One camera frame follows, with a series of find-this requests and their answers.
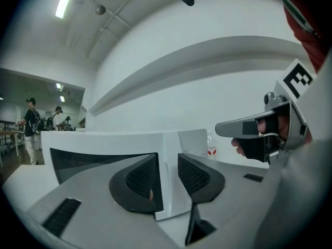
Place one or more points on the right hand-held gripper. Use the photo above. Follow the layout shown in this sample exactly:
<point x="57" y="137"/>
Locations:
<point x="298" y="113"/>

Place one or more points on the clear bottle with red label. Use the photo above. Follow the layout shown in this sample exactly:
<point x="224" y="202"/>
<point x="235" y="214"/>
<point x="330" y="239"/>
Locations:
<point x="212" y="146"/>

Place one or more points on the white microwave body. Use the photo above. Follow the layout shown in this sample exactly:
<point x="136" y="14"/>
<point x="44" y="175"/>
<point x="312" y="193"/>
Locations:
<point x="192" y="141"/>

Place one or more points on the red t-shirt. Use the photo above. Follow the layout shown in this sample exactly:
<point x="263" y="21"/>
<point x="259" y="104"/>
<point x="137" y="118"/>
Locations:
<point x="311" y="30"/>

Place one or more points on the white box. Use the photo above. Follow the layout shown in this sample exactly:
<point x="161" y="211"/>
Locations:
<point x="103" y="141"/>

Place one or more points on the person's right hand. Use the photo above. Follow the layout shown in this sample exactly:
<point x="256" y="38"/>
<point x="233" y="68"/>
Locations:
<point x="252" y="149"/>

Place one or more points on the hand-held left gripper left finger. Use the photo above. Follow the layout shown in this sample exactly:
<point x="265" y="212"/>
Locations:
<point x="90" y="204"/>

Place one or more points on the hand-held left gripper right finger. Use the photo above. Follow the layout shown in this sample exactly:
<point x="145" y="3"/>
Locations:
<point x="233" y="188"/>

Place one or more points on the wooden top table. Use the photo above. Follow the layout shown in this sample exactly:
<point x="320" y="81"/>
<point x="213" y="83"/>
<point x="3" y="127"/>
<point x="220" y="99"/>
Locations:
<point x="10" y="133"/>

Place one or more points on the ceiling dome sensor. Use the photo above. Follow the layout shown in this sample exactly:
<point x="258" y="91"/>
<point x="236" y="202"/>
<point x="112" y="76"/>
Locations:
<point x="100" y="10"/>

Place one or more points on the large white table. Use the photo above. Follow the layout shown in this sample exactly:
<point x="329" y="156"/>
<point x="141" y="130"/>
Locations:
<point x="26" y="183"/>

